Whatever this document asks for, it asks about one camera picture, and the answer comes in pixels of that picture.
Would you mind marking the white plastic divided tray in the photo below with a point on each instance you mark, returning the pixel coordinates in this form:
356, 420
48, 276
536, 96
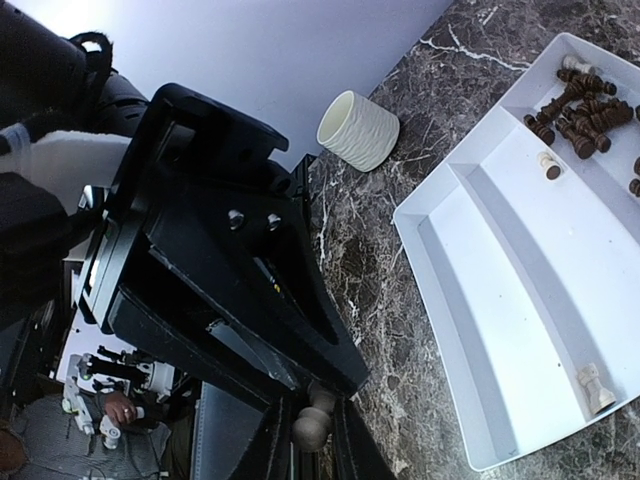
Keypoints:
526, 281

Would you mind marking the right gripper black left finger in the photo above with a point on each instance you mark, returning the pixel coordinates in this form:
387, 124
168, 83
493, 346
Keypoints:
268, 453

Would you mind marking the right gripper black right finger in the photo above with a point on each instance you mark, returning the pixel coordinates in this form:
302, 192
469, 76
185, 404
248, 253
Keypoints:
356, 454

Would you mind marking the cream ribbed ceramic mug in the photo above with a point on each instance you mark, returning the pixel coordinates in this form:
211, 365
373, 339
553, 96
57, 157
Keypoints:
358, 131

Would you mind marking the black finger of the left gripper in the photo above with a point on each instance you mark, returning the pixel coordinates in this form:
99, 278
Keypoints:
195, 352
250, 259

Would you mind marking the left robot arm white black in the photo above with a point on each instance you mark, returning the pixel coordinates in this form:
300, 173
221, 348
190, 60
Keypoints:
67, 120

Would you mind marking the dark chess pieces pile lower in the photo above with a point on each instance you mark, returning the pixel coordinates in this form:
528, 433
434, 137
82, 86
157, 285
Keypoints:
583, 114

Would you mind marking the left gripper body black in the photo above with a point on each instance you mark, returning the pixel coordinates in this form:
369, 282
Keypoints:
186, 145

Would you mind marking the person hand in background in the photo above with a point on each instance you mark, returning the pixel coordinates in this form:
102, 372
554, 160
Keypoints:
119, 408

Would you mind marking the white rook among dark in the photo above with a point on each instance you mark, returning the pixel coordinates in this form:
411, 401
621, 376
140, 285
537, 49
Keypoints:
571, 62

